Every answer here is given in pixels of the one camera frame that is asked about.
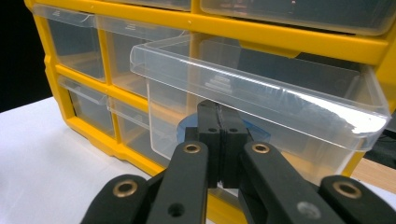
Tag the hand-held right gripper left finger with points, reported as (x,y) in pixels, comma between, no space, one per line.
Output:
(208,124)

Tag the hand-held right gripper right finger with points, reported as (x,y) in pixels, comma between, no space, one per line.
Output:
(232,124)

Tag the blue translucent plastic case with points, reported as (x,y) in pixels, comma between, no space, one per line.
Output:
(257,132)

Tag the clear sliding drawer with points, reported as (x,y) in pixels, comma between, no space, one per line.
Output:
(280,93)

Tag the yellow and black organizer cabinet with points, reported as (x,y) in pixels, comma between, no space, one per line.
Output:
(280,37)

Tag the set of clear plastic drawers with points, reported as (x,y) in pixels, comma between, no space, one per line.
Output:
(77,53)

